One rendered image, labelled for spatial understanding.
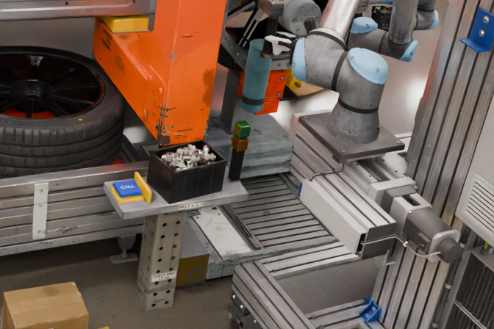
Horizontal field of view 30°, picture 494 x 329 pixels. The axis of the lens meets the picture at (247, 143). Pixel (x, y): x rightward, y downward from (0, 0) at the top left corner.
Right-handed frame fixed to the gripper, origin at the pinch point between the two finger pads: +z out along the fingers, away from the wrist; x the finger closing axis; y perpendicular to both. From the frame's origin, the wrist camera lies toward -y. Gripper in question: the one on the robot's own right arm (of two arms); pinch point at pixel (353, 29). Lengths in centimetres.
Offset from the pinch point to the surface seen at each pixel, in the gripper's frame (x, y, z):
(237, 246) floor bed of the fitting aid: 15, -75, 42
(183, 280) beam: 22, -80, 66
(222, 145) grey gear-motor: -4, -44, 44
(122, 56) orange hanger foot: -27, -17, 75
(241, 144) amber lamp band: 28, -24, 56
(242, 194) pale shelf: 34, -38, 57
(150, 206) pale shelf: 33, -38, 88
